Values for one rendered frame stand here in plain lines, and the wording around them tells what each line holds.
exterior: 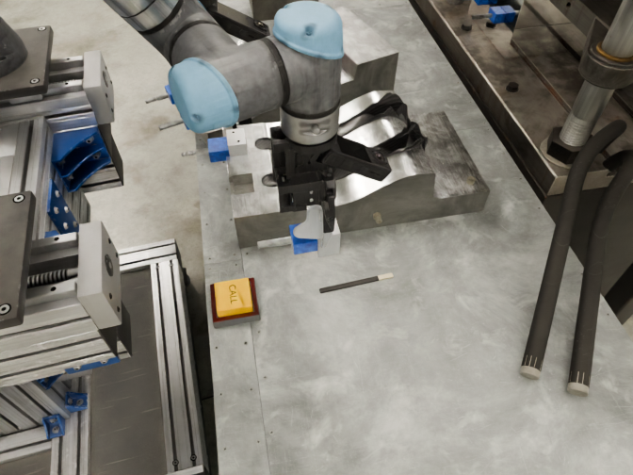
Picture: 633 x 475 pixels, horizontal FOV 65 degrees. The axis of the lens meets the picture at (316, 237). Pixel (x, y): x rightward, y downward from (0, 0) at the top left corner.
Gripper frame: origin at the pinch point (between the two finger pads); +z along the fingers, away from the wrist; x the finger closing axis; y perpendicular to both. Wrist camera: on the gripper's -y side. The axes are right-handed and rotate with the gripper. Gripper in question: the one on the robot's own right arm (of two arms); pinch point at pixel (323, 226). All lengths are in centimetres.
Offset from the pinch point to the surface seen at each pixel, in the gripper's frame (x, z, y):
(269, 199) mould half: -13.4, 6.0, 7.3
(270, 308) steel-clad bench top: 4.3, 15.0, 10.2
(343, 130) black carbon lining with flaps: -29.4, 5.3, -10.4
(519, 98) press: -46, 16, -62
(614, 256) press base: -18, 54, -91
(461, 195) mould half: -10.1, 9.0, -29.6
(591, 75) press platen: -23, -6, -58
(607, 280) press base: -18, 68, -95
